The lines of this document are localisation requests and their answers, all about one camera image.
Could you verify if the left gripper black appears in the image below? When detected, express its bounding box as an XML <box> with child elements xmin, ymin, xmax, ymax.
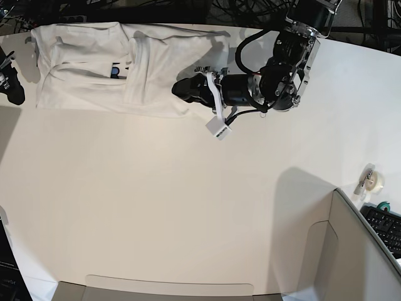
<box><xmin>172</xmin><ymin>66</ymin><xmax>228</xmax><ymax>123</ymax></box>

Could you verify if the white t-shirt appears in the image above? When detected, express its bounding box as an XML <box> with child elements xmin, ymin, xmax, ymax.
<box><xmin>31</xmin><ymin>22</ymin><xmax>229</xmax><ymax>118</ymax></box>

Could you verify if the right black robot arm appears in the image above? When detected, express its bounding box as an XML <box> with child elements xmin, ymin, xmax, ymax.
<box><xmin>1</xmin><ymin>48</ymin><xmax>25</xmax><ymax>105</ymax></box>

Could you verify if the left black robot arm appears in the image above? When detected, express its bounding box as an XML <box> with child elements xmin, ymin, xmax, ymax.
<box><xmin>172</xmin><ymin>1</ymin><xmax>341</xmax><ymax>125</ymax></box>

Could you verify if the white tape dispenser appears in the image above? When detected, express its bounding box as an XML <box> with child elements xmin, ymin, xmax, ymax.
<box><xmin>353</xmin><ymin>163</ymin><xmax>385</xmax><ymax>203</ymax></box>

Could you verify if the green tape roll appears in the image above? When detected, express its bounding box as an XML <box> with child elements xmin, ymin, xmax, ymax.
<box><xmin>377</xmin><ymin>201</ymin><xmax>390</xmax><ymax>212</ymax></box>

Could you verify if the beige cardboard side panel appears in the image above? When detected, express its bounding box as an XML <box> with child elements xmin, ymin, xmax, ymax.
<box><xmin>272</xmin><ymin>189</ymin><xmax>401</xmax><ymax>301</ymax></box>

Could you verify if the black computer keyboard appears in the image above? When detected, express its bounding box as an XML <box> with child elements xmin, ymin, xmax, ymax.
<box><xmin>360</xmin><ymin>206</ymin><xmax>401</xmax><ymax>259</ymax></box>

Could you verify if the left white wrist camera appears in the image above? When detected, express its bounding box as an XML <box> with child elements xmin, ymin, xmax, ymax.
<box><xmin>206</xmin><ymin>116</ymin><xmax>232</xmax><ymax>140</ymax></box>

